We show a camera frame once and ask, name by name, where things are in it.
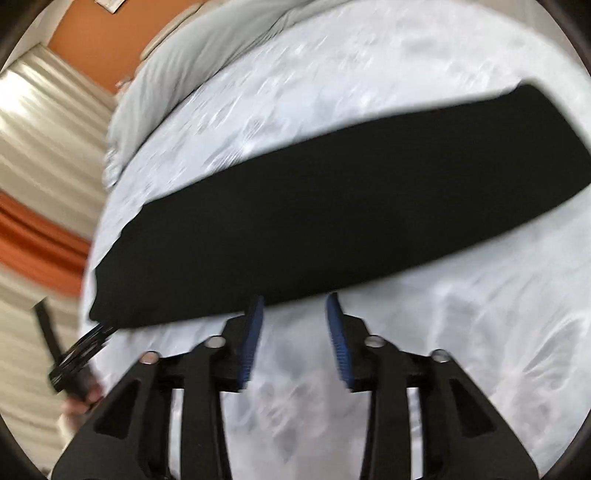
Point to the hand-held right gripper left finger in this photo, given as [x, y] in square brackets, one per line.
[251, 341]

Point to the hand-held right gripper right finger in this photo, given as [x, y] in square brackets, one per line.
[337, 341]

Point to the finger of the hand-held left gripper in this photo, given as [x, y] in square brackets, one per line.
[85, 348]

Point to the black pants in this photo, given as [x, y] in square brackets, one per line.
[332, 207]

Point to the person's left hand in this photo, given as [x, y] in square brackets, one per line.
[76, 413]

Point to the beige curtain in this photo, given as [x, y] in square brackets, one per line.
[23, 350]
[51, 138]

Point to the orange curtain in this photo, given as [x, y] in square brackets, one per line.
[37, 240]

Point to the butterfly print bedspread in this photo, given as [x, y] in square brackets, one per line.
[332, 87]

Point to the grey duvet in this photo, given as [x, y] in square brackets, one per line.
[184, 69]

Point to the beige padded headboard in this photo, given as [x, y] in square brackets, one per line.
[150, 50]

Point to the framed wall picture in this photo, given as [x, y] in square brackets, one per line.
[110, 4]

